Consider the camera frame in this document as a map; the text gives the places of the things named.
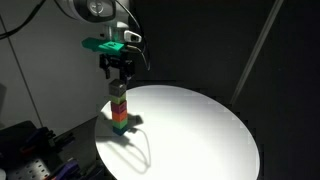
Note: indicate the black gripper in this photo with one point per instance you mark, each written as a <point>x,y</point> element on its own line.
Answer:
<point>120,62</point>

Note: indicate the grey block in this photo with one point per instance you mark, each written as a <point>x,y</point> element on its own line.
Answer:
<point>117,87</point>

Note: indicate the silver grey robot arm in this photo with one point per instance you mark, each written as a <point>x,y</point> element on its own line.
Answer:
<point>112,14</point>

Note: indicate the yellow-green block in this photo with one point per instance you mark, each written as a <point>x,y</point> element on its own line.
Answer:
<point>118,100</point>

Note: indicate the magenta block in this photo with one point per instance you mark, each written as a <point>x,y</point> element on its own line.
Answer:
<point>118,108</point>

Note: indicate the orange block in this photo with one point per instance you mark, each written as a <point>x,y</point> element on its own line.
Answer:
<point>118,117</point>

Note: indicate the green block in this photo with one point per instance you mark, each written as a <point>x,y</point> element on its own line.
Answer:
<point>120,124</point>

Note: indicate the blue block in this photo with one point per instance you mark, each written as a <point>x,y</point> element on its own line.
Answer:
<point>118,131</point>

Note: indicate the round white table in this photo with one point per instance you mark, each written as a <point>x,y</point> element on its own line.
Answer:
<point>177,134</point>

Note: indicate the purple orange clamp rear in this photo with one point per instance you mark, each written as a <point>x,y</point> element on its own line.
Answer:
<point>41,138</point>

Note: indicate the purple orange clamp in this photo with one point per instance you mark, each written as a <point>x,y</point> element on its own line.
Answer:
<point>67,171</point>
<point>41,138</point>

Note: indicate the purple orange clamp front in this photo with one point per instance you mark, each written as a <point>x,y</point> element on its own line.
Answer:
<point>67,171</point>

